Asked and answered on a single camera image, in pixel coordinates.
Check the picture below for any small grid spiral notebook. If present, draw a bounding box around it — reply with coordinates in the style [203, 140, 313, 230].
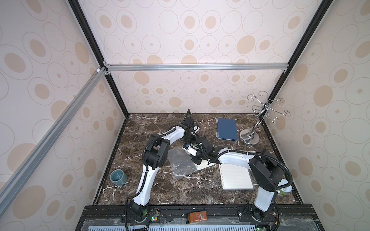
[168, 148, 215, 179]

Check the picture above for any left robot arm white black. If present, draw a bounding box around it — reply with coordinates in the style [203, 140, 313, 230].
[127, 113, 202, 219]

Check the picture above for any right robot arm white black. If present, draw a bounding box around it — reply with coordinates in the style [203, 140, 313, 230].
[183, 140, 293, 221]

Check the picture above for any blue spiral notebook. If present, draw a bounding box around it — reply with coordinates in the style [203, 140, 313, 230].
[216, 118, 238, 141]

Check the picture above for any large lined spiral notebook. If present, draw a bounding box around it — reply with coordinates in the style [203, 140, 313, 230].
[219, 164, 253, 190]

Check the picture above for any chrome hook stand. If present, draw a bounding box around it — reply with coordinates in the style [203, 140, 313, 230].
[240, 90, 292, 146]

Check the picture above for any orange electronic module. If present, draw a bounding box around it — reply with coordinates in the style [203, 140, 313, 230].
[188, 211, 208, 223]

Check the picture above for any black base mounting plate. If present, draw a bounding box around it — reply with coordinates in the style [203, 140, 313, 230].
[76, 204, 324, 231]

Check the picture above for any teal ceramic cup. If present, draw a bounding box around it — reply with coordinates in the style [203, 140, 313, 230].
[110, 169, 127, 186]

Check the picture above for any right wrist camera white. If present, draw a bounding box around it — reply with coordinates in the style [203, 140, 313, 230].
[185, 146, 198, 157]

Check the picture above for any horizontal aluminium rail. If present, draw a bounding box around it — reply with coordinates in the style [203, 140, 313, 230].
[106, 63, 289, 71]

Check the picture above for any diagonal aluminium rail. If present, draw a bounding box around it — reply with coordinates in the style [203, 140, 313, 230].
[1, 66, 107, 216]

